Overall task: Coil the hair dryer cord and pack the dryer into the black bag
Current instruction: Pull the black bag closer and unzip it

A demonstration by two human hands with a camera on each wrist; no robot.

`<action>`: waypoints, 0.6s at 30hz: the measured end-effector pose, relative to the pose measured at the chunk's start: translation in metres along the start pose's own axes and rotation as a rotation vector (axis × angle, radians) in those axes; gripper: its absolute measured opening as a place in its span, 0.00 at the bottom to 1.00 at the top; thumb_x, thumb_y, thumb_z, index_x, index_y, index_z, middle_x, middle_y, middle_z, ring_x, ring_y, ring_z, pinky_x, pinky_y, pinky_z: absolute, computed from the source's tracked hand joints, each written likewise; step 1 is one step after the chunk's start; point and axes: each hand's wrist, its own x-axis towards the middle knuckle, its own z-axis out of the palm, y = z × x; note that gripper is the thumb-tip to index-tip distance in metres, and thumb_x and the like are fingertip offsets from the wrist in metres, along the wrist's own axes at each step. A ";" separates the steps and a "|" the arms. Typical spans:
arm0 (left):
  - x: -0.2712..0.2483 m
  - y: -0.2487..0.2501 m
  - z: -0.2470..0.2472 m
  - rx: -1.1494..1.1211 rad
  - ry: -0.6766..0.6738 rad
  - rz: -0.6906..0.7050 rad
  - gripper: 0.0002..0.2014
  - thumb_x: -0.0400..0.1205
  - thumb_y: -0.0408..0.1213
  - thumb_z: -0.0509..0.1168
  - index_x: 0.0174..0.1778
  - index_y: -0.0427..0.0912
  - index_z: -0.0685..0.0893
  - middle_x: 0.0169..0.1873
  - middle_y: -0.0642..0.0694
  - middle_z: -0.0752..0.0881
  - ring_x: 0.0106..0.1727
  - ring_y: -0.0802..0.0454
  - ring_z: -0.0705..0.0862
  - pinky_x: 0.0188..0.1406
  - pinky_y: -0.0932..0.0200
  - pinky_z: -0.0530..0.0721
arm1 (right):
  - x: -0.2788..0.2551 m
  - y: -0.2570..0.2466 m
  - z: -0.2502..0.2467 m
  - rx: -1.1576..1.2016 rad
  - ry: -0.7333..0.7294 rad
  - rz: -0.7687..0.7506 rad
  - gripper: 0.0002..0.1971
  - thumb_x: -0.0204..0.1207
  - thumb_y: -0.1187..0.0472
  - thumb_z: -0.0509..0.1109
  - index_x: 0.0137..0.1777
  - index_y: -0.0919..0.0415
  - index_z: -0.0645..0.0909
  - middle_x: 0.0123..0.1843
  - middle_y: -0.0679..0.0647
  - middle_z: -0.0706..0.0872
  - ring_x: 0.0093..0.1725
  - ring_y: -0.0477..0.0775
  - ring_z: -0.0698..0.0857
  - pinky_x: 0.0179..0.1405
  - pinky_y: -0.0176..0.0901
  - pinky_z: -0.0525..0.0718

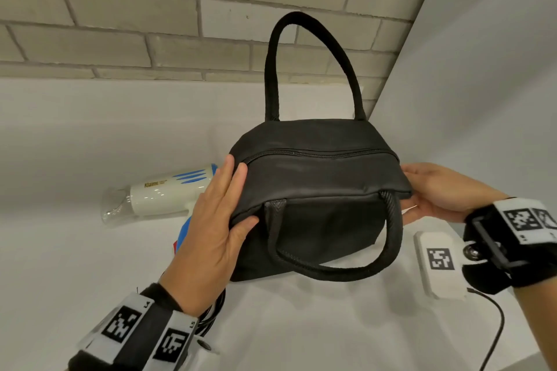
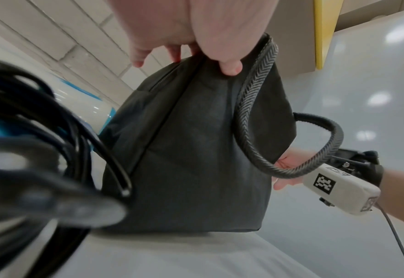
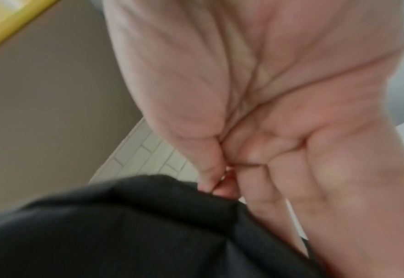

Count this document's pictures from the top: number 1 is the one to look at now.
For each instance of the person's left hand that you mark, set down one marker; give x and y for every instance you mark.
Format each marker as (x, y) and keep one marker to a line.
(204, 244)

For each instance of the person's right hand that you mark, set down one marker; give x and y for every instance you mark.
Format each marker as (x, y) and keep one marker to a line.
(452, 197)

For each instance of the person's left middle finger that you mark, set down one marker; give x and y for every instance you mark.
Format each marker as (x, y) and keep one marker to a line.
(223, 177)

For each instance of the person's left thumb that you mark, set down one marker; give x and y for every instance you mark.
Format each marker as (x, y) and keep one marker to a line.
(243, 230)

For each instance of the person's right thumb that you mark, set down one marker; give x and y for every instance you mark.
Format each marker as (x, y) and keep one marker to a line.
(417, 171)

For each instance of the black fabric handbag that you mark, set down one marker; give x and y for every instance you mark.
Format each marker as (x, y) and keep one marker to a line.
(322, 192)

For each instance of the person's right forearm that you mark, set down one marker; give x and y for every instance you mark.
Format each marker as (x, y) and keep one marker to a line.
(539, 323)

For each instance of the blue and red flat item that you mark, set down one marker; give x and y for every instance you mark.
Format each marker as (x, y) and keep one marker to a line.
(182, 233)

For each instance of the white hair dryer blue stripes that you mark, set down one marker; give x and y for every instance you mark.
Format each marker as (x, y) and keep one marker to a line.
(161, 192)

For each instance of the black right wristband with markers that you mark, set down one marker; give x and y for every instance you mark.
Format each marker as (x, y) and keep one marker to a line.
(509, 244)

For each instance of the black wristband with markers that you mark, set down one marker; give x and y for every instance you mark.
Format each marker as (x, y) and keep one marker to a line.
(509, 244)
(139, 331)

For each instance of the black left wristband with markers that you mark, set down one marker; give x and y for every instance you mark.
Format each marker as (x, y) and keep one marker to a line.
(139, 331)

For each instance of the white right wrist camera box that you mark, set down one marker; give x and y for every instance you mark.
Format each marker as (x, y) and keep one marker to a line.
(439, 264)

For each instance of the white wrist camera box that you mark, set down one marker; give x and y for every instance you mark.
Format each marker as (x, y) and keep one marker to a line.
(439, 264)
(202, 355)

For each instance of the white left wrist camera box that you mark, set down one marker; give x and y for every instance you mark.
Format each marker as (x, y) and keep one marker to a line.
(202, 355)

